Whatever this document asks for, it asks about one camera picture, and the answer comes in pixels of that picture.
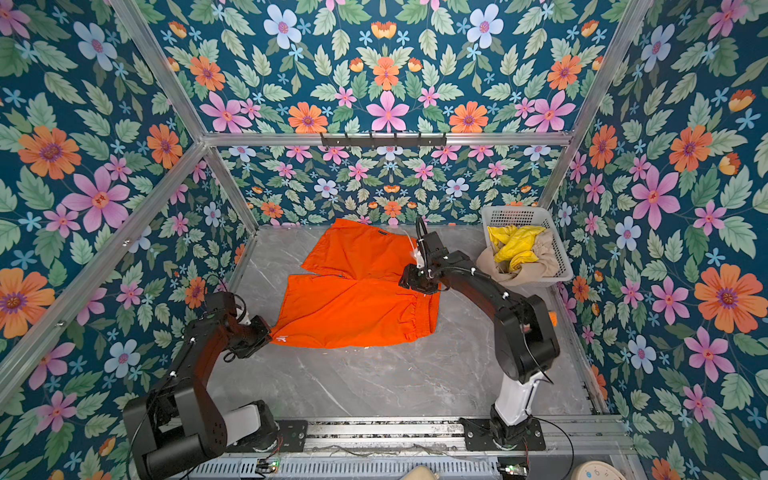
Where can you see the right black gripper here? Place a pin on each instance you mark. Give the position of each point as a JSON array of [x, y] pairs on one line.
[[409, 275]]

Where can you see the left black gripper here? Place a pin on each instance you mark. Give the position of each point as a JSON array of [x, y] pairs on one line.
[[261, 335]]

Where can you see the orange shorts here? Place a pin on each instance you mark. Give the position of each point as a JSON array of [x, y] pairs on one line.
[[350, 295]]

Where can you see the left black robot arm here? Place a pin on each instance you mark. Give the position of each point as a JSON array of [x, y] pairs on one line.
[[177, 426]]

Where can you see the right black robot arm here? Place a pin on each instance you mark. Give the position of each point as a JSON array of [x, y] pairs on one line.
[[525, 341]]

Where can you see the beige shorts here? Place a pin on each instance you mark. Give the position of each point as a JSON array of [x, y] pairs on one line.
[[546, 268]]

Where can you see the yellow shorts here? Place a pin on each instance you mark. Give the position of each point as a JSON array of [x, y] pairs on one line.
[[513, 246]]

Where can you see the white plastic laundry basket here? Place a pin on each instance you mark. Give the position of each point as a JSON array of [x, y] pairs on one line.
[[501, 216]]

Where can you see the beige rounded object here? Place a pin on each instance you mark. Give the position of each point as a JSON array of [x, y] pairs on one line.
[[420, 472]]

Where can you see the white round device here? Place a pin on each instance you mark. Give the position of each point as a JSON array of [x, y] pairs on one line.
[[596, 470]]

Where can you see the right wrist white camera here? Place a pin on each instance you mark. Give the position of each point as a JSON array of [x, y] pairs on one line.
[[418, 258]]

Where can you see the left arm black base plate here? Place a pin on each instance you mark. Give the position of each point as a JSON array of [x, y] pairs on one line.
[[291, 438]]

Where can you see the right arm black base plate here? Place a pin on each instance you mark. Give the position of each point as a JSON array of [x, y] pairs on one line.
[[480, 435]]

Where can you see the black wall hook rail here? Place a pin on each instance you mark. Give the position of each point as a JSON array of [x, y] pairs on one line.
[[370, 140]]

